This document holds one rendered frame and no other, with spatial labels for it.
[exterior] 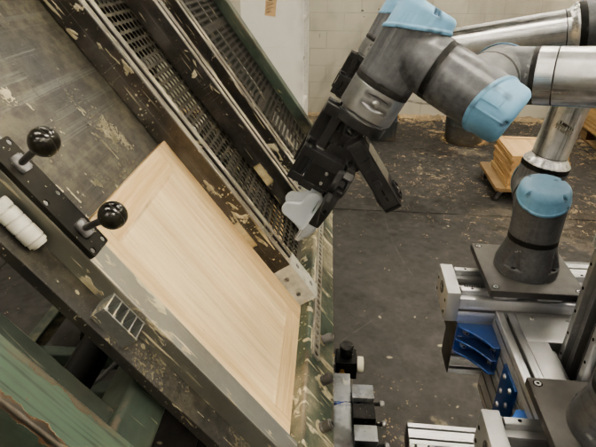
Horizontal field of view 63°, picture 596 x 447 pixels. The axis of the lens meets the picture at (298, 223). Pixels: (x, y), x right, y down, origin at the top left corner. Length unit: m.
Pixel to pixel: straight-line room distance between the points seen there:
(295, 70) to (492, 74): 4.35
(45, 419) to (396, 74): 0.55
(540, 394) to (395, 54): 0.67
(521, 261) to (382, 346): 1.42
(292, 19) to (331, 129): 4.21
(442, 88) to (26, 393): 0.57
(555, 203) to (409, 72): 0.70
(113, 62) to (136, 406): 0.72
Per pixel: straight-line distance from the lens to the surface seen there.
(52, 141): 0.66
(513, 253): 1.30
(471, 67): 0.61
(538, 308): 1.37
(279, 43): 4.89
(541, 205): 1.23
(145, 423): 0.84
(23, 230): 0.75
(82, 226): 0.77
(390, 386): 2.40
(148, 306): 0.81
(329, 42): 6.26
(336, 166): 0.65
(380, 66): 0.62
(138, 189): 0.99
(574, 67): 0.71
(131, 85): 1.17
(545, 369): 1.22
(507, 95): 0.60
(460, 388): 2.47
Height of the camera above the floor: 1.72
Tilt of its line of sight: 28 degrees down
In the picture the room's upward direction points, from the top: straight up
